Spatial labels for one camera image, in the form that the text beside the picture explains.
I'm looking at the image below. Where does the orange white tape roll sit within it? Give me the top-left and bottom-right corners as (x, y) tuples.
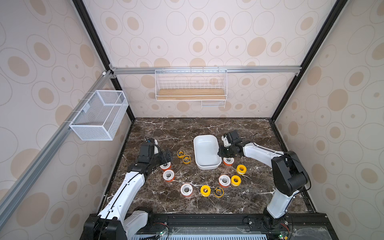
(219, 175), (231, 188)
(223, 158), (235, 166)
(181, 184), (193, 197)
(163, 170), (175, 182)
(160, 162), (171, 171)

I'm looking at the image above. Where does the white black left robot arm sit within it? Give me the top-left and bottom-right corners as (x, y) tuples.
(81, 139), (173, 240)

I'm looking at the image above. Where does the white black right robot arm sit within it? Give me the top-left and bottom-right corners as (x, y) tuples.
(218, 131), (310, 219)

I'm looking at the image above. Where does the white plastic storage box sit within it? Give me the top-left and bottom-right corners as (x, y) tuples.
(194, 135), (222, 170)

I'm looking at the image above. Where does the yellow tape roll navy label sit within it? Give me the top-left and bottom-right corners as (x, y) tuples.
(214, 187), (224, 198)
(182, 155), (192, 165)
(177, 150), (186, 159)

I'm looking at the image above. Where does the white wire mesh basket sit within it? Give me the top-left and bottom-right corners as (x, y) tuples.
(69, 90), (129, 141)

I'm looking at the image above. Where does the white wire shelf wooden board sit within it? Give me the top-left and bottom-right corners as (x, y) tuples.
(155, 72), (228, 107)

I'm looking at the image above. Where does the black corner frame post right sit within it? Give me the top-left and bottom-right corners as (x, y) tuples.
(271, 0), (348, 123)

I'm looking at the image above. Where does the black corner frame post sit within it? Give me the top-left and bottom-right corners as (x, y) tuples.
(71, 0), (136, 123)
(271, 0), (348, 123)

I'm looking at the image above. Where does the aluminium rail back wall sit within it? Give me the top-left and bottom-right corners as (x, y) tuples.
(112, 66), (302, 75)

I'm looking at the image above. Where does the aluminium rail wall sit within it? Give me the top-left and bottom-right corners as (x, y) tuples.
(112, 66), (302, 75)
(1, 70), (113, 228)

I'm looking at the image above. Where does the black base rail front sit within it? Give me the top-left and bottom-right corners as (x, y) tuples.
(79, 212), (340, 240)

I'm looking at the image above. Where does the aluminium rail left wall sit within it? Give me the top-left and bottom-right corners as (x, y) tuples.
(1, 70), (113, 228)

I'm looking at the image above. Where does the black corner frame post left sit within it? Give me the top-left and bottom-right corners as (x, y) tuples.
(71, 0), (136, 123)

